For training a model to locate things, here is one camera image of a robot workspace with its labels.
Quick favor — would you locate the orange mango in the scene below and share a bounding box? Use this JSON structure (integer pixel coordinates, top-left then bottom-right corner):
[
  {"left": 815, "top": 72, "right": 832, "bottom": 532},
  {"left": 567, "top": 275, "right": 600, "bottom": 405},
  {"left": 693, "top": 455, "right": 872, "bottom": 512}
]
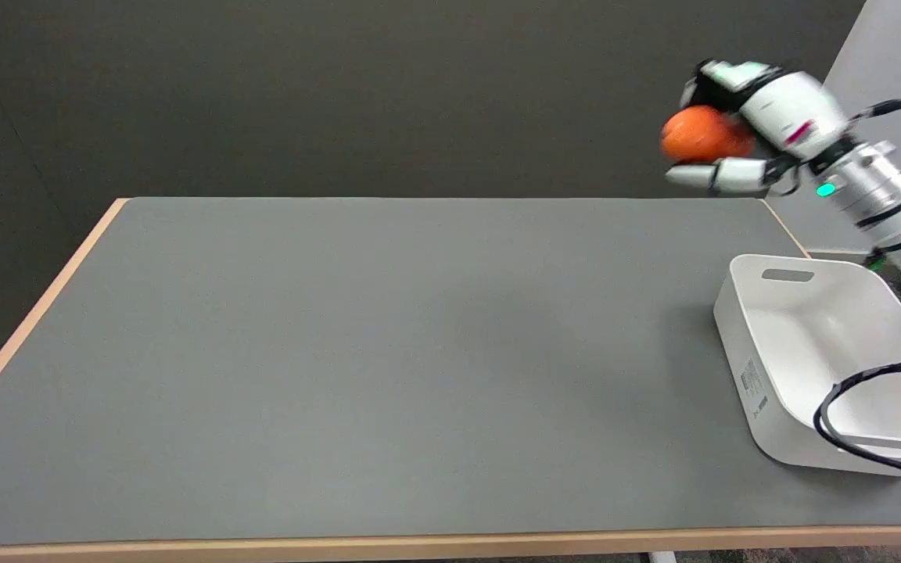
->
[{"left": 660, "top": 106, "right": 756, "bottom": 164}]

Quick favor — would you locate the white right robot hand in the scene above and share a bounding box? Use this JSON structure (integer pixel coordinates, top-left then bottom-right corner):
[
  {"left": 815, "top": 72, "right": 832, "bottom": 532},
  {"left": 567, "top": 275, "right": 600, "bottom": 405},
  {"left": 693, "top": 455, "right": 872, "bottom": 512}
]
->
[{"left": 665, "top": 59, "right": 850, "bottom": 196}]

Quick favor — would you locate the white plastic box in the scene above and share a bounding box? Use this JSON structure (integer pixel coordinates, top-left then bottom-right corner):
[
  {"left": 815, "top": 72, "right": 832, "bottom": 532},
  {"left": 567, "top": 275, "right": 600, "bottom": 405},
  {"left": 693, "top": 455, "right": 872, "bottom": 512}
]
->
[{"left": 713, "top": 254, "right": 901, "bottom": 477}]

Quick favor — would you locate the black looping robot cable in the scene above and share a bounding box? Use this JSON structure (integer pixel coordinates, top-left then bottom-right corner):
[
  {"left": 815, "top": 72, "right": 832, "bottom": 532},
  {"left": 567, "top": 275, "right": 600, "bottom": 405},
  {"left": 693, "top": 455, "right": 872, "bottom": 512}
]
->
[{"left": 813, "top": 352, "right": 901, "bottom": 481}]

